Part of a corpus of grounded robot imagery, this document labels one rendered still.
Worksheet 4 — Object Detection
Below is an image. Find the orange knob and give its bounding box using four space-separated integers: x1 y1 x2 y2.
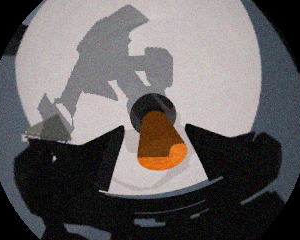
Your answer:
137 111 187 171

